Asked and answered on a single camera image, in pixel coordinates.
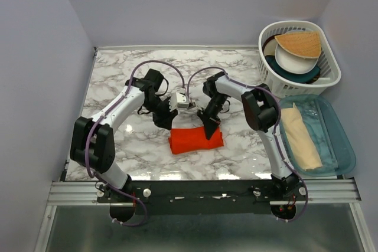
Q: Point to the aluminium rail frame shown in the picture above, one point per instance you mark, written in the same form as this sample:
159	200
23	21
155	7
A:
321	191

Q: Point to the teal plastic bin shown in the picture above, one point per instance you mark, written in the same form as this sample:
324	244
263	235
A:
316	106

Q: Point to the teal bowl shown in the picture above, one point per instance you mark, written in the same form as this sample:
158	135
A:
306	78

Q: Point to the white plate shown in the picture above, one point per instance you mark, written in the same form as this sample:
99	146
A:
292	63

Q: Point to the beige folded cloth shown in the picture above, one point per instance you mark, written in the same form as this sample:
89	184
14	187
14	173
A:
300	142

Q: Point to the teal folded cloth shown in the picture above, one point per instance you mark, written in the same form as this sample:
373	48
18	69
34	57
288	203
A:
320	137

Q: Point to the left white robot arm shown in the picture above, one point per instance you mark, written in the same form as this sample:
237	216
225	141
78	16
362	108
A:
93	143

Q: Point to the white plastic basket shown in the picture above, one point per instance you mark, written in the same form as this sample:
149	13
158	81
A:
330	72

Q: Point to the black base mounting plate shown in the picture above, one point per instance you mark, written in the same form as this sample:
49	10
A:
139	200

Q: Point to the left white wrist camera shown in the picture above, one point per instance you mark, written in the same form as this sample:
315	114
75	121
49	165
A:
179	101

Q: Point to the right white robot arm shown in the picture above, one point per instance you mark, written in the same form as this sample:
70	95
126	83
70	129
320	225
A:
262	114

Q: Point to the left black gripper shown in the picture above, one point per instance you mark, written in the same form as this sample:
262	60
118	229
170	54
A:
165	120

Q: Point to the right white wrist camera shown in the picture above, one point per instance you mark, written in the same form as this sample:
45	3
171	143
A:
192	105

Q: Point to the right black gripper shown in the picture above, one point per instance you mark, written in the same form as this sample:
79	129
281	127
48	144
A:
211	122

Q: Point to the orange t shirt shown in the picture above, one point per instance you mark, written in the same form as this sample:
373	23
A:
194	139

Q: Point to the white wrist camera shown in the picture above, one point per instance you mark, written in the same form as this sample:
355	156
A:
192	105
179	101

